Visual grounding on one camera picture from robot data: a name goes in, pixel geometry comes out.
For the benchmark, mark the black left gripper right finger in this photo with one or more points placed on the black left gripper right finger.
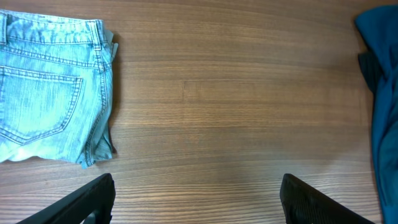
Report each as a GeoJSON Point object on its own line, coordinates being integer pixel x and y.
{"type": "Point", "coordinates": [303, 204]}

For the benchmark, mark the small black cloth piece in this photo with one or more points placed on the small black cloth piece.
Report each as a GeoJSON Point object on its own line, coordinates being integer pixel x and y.
{"type": "Point", "coordinates": [371, 70]}

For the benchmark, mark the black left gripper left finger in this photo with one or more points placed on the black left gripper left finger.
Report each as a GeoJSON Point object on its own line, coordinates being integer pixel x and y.
{"type": "Point", "coordinates": [91, 203]}

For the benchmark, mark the blue garment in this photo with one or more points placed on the blue garment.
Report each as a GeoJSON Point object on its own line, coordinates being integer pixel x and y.
{"type": "Point", "coordinates": [378, 28]}

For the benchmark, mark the folded light blue jeans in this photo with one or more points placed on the folded light blue jeans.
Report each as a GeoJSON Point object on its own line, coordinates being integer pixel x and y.
{"type": "Point", "coordinates": [56, 88]}

